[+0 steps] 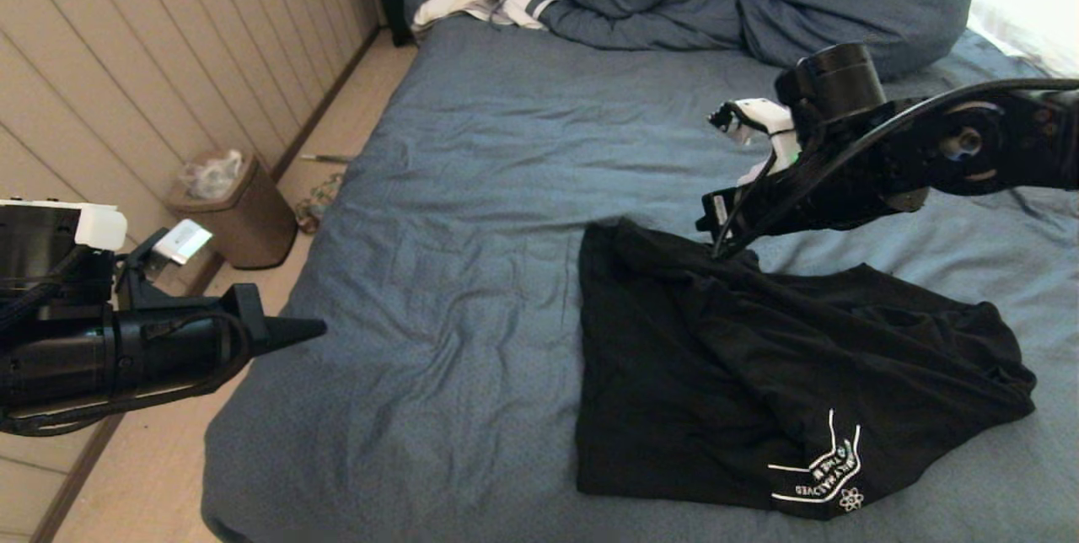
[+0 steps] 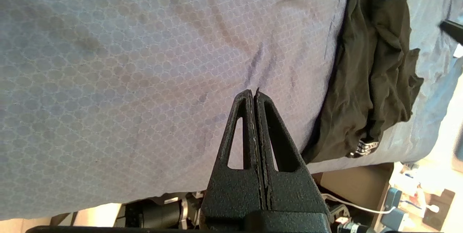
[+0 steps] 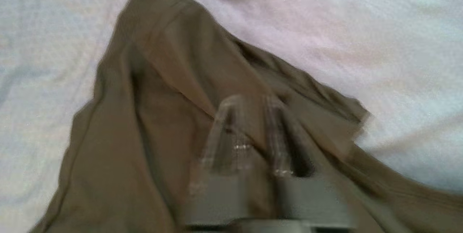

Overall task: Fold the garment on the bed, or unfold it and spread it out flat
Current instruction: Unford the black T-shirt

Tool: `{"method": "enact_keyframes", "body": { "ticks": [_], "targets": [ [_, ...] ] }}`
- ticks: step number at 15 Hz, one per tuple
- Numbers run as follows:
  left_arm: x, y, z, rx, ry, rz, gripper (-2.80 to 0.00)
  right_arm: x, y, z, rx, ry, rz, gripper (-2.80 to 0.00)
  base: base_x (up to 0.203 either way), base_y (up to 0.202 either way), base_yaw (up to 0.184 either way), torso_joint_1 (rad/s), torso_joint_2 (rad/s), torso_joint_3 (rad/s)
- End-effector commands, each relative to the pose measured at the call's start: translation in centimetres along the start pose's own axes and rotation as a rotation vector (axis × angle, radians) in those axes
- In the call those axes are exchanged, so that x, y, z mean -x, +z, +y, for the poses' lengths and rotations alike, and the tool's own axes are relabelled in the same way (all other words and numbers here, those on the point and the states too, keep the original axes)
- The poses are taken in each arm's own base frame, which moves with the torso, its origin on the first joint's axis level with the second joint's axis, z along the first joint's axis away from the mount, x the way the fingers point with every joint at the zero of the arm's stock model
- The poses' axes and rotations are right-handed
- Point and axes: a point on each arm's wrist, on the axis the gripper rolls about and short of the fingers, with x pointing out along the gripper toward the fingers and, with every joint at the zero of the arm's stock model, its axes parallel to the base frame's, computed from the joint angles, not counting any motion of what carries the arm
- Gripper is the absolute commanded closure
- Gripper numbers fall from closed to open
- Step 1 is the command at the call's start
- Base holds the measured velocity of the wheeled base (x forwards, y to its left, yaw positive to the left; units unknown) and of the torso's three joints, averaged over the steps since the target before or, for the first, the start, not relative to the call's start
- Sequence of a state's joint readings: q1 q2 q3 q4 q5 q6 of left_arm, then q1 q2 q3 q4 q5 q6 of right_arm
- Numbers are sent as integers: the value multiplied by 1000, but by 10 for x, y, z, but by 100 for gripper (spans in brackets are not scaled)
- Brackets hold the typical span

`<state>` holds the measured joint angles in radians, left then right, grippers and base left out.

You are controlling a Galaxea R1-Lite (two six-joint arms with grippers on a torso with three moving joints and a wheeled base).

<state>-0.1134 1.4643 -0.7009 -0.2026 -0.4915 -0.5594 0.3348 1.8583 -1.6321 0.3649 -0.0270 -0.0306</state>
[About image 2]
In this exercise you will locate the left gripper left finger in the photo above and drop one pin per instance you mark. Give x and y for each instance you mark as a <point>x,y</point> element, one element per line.
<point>231,197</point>

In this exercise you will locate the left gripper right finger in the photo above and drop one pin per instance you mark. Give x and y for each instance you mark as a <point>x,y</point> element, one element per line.
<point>293,193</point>

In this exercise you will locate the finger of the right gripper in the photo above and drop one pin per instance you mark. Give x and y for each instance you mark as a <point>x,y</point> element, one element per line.
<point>454,30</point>

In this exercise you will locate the black moon print T-shirt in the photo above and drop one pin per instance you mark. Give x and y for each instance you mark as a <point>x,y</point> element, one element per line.
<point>369,73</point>

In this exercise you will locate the brown cardboard box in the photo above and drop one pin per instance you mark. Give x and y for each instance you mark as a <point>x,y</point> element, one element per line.
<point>358,182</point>

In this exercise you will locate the white and black robot chassis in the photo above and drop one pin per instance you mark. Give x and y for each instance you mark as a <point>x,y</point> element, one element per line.
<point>162,211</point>

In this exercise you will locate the blue bed sheet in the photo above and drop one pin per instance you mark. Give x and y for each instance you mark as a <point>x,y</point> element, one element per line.
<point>144,81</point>

